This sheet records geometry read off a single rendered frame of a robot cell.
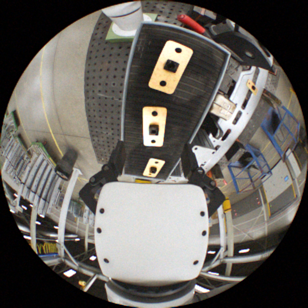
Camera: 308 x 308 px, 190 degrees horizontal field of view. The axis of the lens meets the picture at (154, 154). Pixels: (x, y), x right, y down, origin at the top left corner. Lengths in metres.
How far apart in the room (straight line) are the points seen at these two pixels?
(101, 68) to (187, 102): 0.60
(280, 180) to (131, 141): 8.22
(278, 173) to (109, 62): 8.50
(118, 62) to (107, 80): 0.14
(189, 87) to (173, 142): 0.11
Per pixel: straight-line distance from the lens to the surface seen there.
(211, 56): 0.18
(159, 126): 0.18
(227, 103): 0.31
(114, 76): 0.67
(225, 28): 0.38
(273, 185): 8.29
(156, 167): 0.26
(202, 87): 0.17
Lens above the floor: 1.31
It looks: 42 degrees down
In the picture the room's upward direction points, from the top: 179 degrees counter-clockwise
